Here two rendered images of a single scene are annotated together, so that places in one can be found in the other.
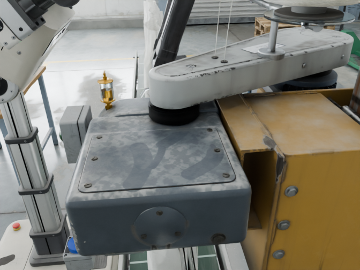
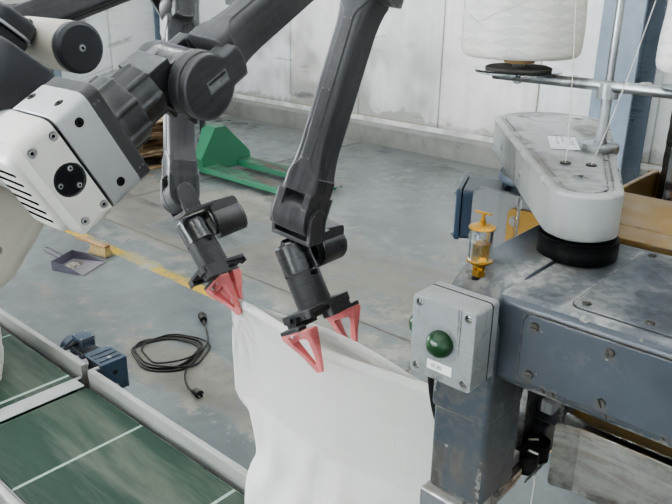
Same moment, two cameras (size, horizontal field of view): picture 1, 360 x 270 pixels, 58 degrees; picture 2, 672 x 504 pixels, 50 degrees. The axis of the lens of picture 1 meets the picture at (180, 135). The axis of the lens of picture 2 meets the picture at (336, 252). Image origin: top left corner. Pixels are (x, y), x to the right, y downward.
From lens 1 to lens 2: 76 cm
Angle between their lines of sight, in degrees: 40
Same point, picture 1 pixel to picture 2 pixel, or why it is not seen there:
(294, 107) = (643, 211)
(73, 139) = (483, 340)
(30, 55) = (21, 253)
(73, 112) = (452, 296)
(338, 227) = not seen: outside the picture
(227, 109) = not seen: hidden behind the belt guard
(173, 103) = (614, 229)
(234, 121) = (647, 240)
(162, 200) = not seen: outside the picture
